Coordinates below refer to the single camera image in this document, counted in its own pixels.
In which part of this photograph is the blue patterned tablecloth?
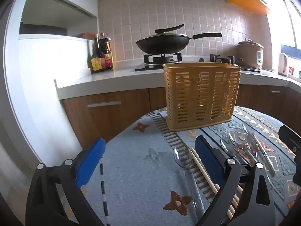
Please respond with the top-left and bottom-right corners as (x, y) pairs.
(78, 106), (301, 226)

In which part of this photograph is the clear plastic spoon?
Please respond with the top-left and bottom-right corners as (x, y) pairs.
(173, 146), (205, 217)

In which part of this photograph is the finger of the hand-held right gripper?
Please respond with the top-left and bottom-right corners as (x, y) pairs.
(279, 125), (301, 156)

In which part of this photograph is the dark soy sauce bottle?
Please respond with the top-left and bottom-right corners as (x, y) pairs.
(91, 38), (106, 73)

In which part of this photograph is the beige rice cooker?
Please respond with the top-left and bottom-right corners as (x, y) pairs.
(237, 38), (264, 69)

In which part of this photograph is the black wok lid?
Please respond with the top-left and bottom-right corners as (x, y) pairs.
(141, 24), (189, 40)

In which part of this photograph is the red label sauce bottle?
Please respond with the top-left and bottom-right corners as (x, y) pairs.
(99, 33), (114, 70)

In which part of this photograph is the silver cabinet handle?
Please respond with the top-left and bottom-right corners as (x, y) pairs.
(87, 101), (122, 108)

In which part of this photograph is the black wok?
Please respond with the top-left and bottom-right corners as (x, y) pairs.
(136, 33), (222, 55)

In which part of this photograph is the black gas stove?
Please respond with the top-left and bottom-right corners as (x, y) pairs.
(135, 53), (262, 73)

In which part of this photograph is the kitchen window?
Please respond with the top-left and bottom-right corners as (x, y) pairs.
(279, 0), (301, 60)

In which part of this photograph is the wooden kitchen cabinet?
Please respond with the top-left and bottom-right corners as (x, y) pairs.
(60, 84), (301, 150)

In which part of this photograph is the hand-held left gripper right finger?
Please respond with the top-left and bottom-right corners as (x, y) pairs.
(195, 135), (276, 226)

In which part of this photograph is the white kitchen countertop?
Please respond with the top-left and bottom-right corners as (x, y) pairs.
(54, 56), (301, 100)

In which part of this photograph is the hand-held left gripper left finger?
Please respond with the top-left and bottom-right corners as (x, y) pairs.
(25, 138), (106, 226)

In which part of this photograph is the white electric kettle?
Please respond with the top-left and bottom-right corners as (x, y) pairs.
(279, 53), (289, 77)

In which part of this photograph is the yellow plastic utensil basket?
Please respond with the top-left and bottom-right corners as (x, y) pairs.
(163, 62), (242, 131)

